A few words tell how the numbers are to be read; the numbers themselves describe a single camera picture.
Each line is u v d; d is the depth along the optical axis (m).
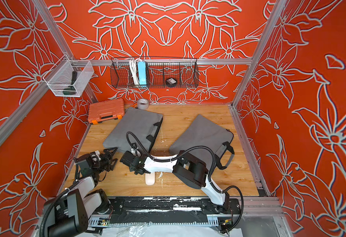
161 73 0.98
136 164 0.66
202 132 0.99
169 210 0.73
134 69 0.89
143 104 1.16
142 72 0.90
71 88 0.81
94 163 0.71
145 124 0.99
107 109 1.11
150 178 0.81
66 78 0.91
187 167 0.54
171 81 0.96
